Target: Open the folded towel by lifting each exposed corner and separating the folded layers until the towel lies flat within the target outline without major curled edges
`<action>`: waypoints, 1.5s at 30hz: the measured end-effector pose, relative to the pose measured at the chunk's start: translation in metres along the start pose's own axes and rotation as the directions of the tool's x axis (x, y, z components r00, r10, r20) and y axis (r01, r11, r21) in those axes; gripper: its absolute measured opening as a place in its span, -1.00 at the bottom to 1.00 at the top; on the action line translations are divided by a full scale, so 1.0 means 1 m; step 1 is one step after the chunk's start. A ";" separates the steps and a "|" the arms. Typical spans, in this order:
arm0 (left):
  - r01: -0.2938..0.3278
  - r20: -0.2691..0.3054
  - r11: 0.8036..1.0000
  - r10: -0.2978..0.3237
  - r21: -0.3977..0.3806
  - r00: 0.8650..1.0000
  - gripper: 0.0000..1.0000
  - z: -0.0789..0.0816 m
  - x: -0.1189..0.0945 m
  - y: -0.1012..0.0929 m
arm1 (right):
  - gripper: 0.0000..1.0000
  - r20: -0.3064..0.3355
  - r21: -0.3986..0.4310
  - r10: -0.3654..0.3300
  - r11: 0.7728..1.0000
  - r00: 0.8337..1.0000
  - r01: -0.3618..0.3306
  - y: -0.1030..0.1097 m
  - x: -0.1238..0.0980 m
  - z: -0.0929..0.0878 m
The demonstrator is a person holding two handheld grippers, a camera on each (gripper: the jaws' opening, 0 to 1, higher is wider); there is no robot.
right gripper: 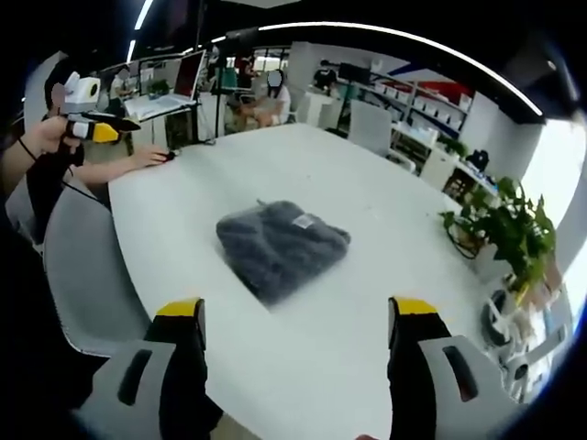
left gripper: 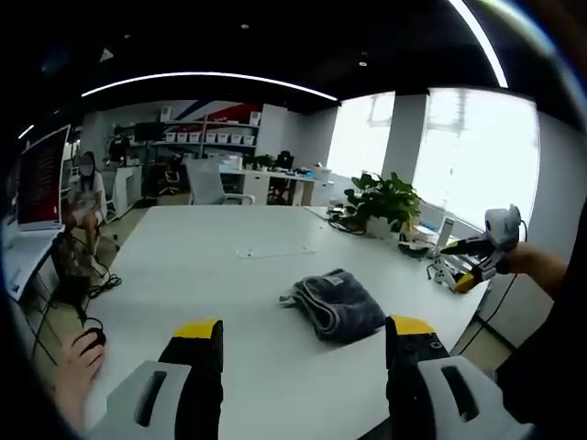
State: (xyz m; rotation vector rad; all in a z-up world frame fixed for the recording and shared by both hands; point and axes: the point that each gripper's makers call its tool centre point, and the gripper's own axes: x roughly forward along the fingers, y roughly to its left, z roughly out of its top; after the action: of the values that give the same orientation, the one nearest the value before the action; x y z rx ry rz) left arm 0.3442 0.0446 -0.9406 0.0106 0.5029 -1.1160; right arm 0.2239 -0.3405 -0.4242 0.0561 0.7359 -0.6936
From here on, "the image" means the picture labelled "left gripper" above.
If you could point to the white side desk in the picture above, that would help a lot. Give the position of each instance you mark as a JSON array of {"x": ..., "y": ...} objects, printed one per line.
[{"x": 23, "y": 261}]

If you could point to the white bottle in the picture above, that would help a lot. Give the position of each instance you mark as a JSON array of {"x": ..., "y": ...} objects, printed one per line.
[{"x": 446, "y": 234}]

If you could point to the small green plant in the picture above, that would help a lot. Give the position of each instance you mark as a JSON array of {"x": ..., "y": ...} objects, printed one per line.
[{"x": 260, "y": 161}]

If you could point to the curved ceiling strip light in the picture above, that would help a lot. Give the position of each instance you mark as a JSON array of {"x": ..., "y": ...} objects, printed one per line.
[
  {"x": 206, "y": 79},
  {"x": 486, "y": 41}
]

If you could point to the white office chair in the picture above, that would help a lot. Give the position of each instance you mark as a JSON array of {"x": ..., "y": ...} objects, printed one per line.
[{"x": 206, "y": 183}]

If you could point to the white low cabinet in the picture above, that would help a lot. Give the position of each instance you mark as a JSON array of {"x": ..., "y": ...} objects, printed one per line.
[{"x": 257, "y": 183}]

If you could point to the green potted plant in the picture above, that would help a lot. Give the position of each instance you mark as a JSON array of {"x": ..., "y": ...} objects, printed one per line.
[{"x": 390, "y": 197}]

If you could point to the black office chair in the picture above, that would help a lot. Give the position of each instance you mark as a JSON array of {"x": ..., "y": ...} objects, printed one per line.
[{"x": 284, "y": 160}]

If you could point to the black computer mouse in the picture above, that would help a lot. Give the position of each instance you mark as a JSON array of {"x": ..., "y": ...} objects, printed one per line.
[{"x": 95, "y": 338}]

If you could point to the white game controller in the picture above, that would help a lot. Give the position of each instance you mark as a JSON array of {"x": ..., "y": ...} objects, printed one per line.
[{"x": 441, "y": 271}]

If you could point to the grey towel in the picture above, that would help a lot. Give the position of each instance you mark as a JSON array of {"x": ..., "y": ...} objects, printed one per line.
[{"x": 339, "y": 298}]

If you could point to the shelf with white boxes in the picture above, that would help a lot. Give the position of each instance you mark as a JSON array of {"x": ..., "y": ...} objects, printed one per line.
[{"x": 211, "y": 135}]

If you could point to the person's dark clothing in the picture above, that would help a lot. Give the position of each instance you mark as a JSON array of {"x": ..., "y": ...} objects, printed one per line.
[{"x": 550, "y": 357}]

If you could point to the white plant pot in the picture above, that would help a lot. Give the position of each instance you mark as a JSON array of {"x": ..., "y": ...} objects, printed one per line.
[{"x": 383, "y": 227}]

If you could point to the white computer monitor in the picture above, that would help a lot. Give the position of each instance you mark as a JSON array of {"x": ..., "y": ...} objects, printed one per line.
[{"x": 43, "y": 179}]

